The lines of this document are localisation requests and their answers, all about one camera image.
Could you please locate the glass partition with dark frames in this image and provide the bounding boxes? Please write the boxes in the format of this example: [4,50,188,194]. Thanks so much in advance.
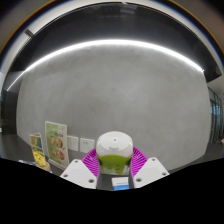
[208,84,224,145]

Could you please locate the green menu sign stand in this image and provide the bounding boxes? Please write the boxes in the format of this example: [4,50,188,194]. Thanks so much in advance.
[44,120,70,170]

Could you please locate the green and white charger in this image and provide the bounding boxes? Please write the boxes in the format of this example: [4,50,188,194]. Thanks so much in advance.
[95,130,134,176]

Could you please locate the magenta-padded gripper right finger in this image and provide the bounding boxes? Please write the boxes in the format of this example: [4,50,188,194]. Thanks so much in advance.
[130,146,170,190]

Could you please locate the yellow card in wooden holder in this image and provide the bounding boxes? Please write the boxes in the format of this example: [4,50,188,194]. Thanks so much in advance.
[29,132,52,172]

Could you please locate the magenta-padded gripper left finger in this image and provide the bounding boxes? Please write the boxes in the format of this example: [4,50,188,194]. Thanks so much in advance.
[59,148,101,190]

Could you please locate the long ceiling light strip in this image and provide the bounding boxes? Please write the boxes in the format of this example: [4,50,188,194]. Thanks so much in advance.
[5,38,205,92]

